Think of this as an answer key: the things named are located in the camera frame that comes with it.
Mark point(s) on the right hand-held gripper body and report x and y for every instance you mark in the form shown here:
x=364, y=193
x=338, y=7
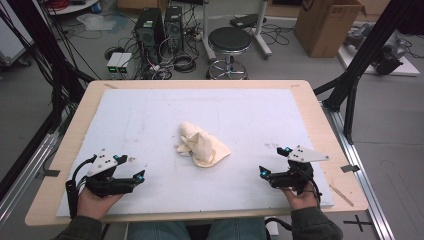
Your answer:
x=293, y=178

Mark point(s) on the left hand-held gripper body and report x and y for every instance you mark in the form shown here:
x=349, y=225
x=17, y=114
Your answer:
x=100, y=185

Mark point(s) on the cream cloth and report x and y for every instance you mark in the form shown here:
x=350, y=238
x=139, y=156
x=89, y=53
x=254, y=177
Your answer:
x=200, y=146

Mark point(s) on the person's left hand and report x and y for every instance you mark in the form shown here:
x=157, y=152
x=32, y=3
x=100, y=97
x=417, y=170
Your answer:
x=93, y=205

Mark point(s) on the person's right hand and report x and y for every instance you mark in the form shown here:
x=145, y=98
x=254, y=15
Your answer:
x=301, y=201

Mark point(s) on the grey tape strip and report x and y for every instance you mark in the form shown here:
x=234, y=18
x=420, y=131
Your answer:
x=350, y=168
x=51, y=173

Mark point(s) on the thin wooden stick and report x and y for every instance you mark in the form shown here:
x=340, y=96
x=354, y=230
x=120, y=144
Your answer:
x=341, y=195

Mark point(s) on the person's left leg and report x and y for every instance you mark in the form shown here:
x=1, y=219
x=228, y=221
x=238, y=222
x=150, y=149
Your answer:
x=156, y=231

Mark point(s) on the person's leg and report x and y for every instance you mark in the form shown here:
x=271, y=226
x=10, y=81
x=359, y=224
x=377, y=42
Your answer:
x=236, y=230
x=156, y=231

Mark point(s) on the person's right leg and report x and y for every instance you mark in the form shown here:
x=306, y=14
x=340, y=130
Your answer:
x=236, y=230

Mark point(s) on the white foam board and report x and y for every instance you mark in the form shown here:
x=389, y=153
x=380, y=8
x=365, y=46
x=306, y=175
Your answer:
x=233, y=110

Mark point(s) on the black tape cross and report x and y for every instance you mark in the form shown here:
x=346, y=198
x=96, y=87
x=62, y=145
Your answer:
x=358, y=222

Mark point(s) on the white power supply box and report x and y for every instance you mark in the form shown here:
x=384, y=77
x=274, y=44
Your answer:
x=126, y=63
x=113, y=63

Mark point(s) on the white metal stand leg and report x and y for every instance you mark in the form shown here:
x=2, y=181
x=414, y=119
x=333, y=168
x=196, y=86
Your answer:
x=207, y=33
x=260, y=33

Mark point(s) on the black round stool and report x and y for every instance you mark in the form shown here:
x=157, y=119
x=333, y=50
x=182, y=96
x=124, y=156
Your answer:
x=230, y=38

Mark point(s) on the brown cardboard box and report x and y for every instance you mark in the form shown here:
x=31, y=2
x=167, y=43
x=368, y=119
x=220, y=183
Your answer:
x=326, y=30

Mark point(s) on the black computer tower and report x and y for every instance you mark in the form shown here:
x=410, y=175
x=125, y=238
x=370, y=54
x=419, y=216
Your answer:
x=148, y=30
x=173, y=30

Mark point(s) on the black flat case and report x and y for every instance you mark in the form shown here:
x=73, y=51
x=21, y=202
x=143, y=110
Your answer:
x=246, y=20

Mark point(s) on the grey machine part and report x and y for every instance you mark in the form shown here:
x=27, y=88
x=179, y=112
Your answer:
x=355, y=35

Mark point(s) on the black machine part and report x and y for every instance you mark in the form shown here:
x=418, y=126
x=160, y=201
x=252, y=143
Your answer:
x=386, y=60

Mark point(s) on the clear plastic bag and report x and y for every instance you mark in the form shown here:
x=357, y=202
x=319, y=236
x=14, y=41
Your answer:
x=96, y=21

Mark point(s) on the white base board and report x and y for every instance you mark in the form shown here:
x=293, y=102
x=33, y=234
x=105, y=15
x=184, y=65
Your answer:
x=408, y=68

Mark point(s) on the round white table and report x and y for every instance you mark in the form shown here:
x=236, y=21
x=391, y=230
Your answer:
x=78, y=7

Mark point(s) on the grey panel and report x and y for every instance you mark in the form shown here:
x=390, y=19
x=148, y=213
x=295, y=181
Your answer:
x=11, y=36

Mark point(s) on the aluminium rail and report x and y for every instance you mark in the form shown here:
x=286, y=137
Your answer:
x=23, y=176
x=363, y=173

